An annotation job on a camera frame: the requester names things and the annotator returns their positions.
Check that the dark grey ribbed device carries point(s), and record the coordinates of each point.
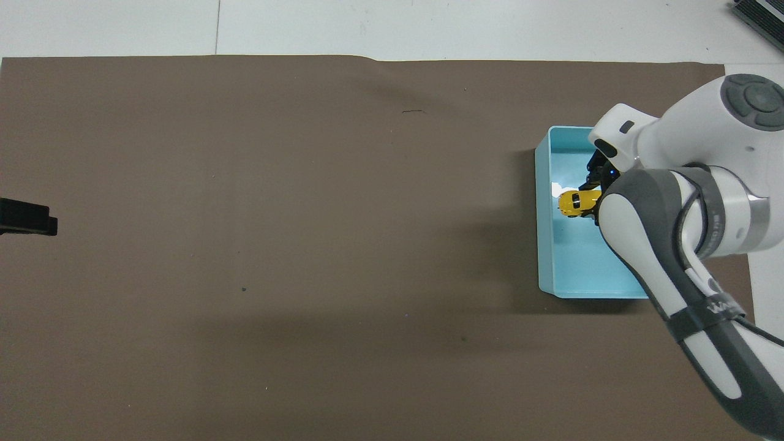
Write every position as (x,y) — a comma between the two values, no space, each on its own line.
(762,13)

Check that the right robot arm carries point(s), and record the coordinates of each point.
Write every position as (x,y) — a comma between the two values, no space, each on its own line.
(686,135)

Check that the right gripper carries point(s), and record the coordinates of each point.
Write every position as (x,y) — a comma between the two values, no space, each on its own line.
(602,166)

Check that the yellow toy beetle car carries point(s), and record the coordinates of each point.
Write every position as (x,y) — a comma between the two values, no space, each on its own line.
(574,202)

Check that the light blue plastic box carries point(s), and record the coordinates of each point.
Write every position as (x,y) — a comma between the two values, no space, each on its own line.
(579,263)

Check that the black stand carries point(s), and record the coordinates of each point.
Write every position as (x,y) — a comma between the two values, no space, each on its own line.
(24,216)

